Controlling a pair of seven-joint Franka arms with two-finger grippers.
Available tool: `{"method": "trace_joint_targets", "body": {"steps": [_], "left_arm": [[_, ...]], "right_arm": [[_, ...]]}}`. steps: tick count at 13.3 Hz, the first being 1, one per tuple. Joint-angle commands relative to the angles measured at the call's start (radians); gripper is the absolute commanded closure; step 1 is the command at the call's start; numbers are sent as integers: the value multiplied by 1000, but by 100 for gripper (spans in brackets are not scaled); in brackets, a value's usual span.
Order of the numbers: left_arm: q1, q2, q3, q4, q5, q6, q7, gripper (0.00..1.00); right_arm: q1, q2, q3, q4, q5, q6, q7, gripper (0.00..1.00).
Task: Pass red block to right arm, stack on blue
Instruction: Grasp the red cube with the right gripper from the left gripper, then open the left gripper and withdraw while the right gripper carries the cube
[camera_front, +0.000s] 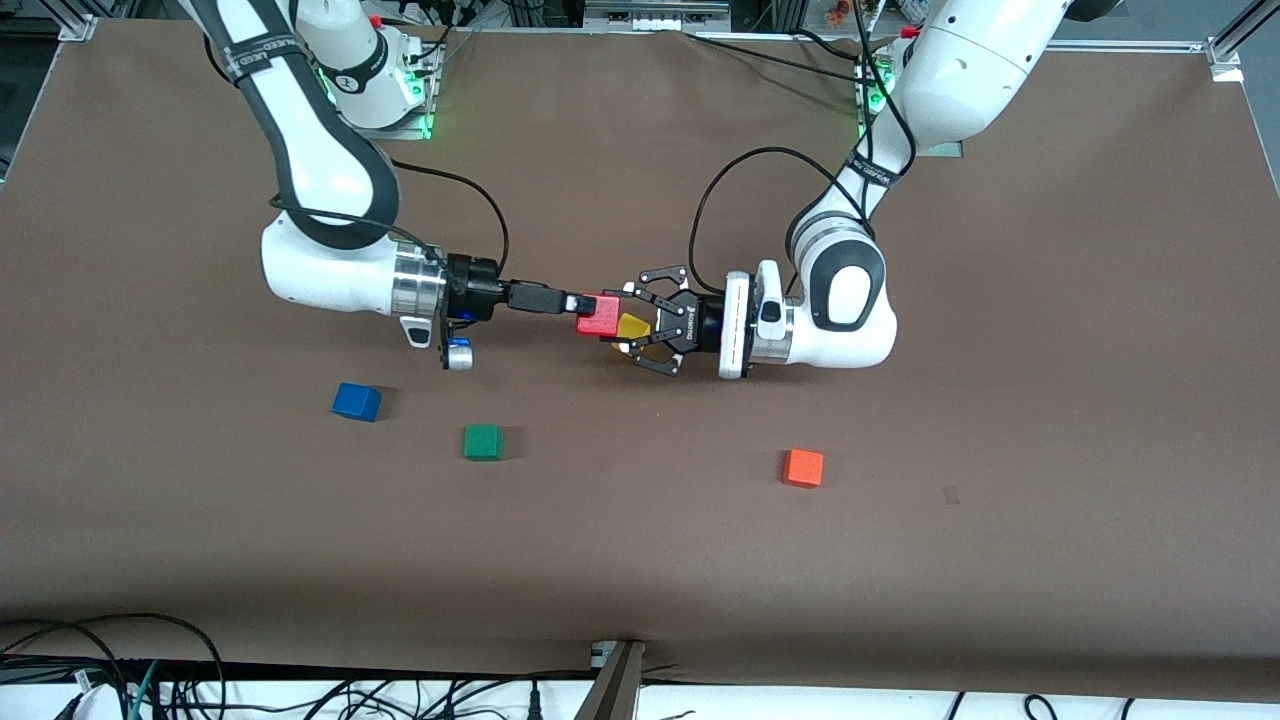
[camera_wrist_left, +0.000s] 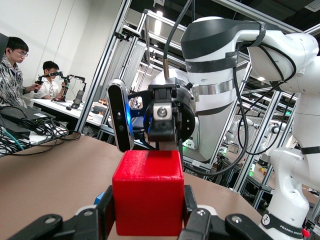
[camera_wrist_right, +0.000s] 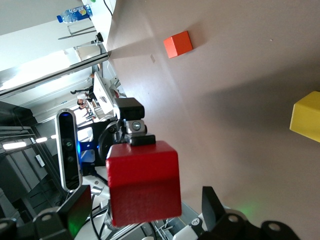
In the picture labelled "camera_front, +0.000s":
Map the red wooden block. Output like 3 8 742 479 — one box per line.
576 293 624 339

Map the green floor cable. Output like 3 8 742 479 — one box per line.
128 660 161 720

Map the black base power cable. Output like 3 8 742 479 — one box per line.
685 30 871 87

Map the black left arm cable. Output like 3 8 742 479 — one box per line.
688 0 919 293

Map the black looping floor cable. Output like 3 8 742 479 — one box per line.
0 612 227 720

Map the blue wooden block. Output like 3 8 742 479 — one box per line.
331 382 383 423

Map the metal post with bracket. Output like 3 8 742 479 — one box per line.
574 639 647 720

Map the orange wooden block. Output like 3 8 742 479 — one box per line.
781 448 825 490

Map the black edge rail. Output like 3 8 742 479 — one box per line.
0 654 601 683

